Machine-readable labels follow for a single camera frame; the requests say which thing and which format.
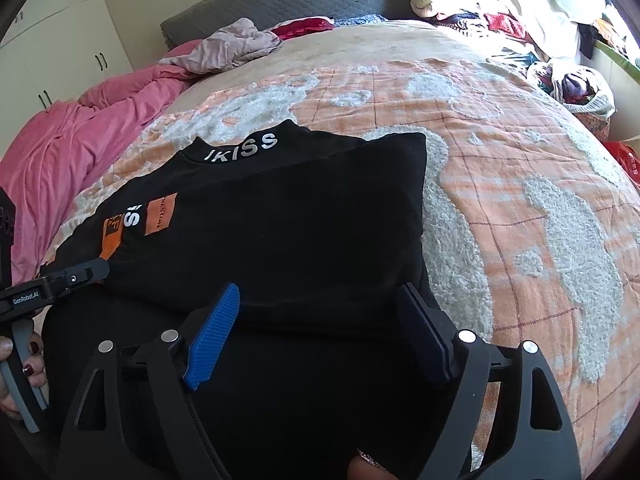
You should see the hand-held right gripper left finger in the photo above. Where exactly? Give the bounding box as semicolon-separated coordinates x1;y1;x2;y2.
57;282;241;480

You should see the mauve crumpled garment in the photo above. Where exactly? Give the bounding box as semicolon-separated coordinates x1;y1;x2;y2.
159;17;284;69

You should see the blue patterned cloth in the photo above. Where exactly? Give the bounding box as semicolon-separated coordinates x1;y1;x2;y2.
332;14;387;29

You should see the red plastic bag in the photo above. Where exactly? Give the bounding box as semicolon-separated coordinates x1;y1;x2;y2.
604;140;640;177

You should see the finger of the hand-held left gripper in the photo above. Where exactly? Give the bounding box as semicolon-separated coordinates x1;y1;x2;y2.
64;257;112;297

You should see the person's left hand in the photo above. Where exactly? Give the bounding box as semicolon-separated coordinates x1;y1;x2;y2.
0;336;49;417

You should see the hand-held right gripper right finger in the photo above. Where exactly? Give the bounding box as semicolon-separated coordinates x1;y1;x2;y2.
397;282;584;480

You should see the orange and white tufted blanket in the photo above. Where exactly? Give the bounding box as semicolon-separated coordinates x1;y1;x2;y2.
65;57;640;480

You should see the pink duvet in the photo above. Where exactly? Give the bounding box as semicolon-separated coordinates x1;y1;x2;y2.
0;40;202;287

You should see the red cloth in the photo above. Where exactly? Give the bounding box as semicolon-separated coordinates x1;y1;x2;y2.
272;16;336;42

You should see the pile of mixed clothes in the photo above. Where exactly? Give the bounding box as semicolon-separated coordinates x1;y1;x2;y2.
407;0;617;122

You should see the white wardrobe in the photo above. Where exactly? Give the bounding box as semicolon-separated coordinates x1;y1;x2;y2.
0;0;134;112

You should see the person's right hand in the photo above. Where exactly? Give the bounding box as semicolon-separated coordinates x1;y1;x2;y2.
346;452;401;480

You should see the black printed shirt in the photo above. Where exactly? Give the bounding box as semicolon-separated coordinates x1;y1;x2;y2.
40;120;497;480

